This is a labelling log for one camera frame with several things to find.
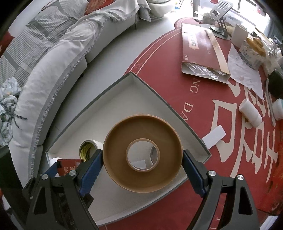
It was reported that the white electrical plug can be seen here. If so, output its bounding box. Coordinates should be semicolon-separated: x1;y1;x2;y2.
131;160;147;171

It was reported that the white grey tray box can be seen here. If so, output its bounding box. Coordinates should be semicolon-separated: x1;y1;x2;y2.
45;71;212;226

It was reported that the white rectangular block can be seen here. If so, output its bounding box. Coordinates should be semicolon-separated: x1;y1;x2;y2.
201;125;226;149

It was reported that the red flat envelope box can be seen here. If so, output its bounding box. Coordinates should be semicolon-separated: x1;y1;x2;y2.
181;24;230;84

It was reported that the red cushion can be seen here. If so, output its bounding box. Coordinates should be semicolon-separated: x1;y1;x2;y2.
84;0;114;15

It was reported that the grey sofa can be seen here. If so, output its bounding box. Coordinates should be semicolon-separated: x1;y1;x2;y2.
0;0;153;188

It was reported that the white paper sheet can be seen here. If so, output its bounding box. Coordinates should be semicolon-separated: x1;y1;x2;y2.
227;44;264;100

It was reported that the white teal round jar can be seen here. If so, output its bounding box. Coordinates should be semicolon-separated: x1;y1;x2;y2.
272;98;283;121

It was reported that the metal phone stand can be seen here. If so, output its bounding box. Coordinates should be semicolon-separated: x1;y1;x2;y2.
210;1;233;40

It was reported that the red cigarette box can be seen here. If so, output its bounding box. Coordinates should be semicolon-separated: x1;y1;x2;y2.
57;159;83;176

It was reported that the black box on table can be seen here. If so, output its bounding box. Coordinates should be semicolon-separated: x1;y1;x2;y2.
268;69;283;99

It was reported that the white bottle lying on table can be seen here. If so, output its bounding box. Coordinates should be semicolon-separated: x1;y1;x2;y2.
238;98;262;127

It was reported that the brown tape spool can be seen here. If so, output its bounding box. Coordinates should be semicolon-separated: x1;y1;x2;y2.
103;114;183;193

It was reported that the paper food cup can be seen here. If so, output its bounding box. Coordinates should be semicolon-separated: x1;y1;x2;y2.
239;36;266;70

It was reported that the grey striped pillow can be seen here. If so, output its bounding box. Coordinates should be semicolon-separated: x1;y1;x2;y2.
22;0;89;43

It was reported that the red round table mat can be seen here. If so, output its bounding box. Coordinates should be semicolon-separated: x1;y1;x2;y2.
97;17;283;230

